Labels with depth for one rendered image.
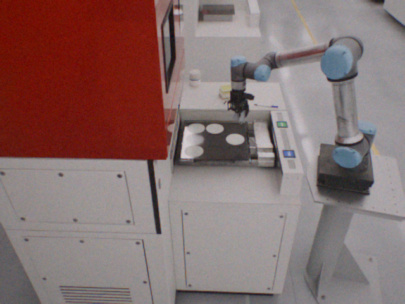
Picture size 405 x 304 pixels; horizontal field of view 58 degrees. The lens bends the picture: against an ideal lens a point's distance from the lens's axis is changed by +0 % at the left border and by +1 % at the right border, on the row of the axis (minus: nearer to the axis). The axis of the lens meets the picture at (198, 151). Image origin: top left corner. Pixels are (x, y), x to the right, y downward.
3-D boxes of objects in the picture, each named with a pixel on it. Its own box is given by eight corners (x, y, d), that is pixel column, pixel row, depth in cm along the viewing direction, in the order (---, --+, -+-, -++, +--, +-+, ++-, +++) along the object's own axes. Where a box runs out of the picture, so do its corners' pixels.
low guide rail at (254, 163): (178, 164, 194) (178, 160, 192) (178, 163, 196) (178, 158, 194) (273, 166, 192) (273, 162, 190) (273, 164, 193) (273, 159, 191)
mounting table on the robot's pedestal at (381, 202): (388, 176, 204) (395, 158, 196) (400, 237, 170) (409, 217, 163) (305, 163, 215) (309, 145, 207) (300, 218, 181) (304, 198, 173)
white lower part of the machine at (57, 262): (50, 326, 210) (2, 230, 160) (92, 218, 275) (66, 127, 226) (173, 331, 206) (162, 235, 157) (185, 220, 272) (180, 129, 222)
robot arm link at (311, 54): (368, 25, 147) (265, 47, 181) (359, 33, 141) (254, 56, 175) (373, 52, 152) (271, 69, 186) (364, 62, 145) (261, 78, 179)
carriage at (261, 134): (257, 166, 188) (258, 161, 186) (253, 127, 217) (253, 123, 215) (273, 166, 187) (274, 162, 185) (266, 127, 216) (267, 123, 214)
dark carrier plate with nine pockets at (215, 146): (180, 159, 186) (180, 158, 186) (185, 122, 214) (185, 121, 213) (248, 160, 185) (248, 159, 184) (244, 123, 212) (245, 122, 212)
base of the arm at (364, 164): (368, 155, 183) (373, 139, 177) (369, 175, 172) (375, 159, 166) (336, 150, 187) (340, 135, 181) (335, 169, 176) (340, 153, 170)
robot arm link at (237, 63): (242, 61, 167) (226, 58, 171) (242, 83, 173) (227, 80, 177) (250, 56, 172) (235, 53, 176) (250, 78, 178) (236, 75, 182)
